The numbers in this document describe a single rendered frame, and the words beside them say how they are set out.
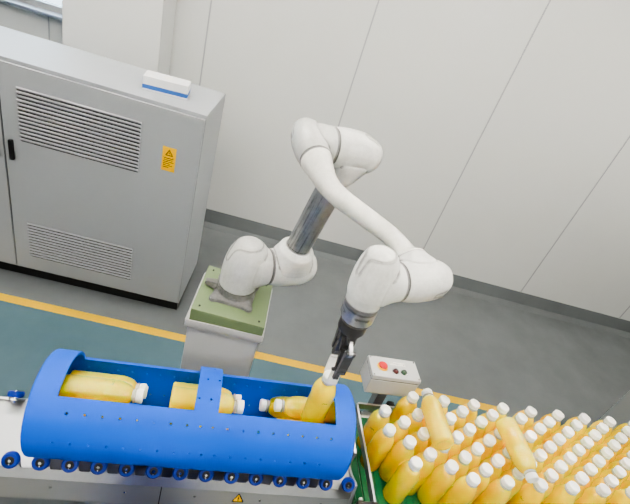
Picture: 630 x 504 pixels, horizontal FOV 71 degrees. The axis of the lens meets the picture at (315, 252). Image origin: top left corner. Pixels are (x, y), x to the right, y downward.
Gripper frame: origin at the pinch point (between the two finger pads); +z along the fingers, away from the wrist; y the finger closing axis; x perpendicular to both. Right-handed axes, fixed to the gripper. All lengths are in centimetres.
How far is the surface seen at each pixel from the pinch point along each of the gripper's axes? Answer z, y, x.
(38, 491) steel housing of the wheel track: 49, 13, -74
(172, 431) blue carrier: 18.4, 11.2, -40.3
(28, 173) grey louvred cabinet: 52, -166, -152
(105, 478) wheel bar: 44, 11, -57
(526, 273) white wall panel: 102, -247, 260
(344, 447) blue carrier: 19.1, 11.1, 7.9
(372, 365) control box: 27.1, -29.2, 27.3
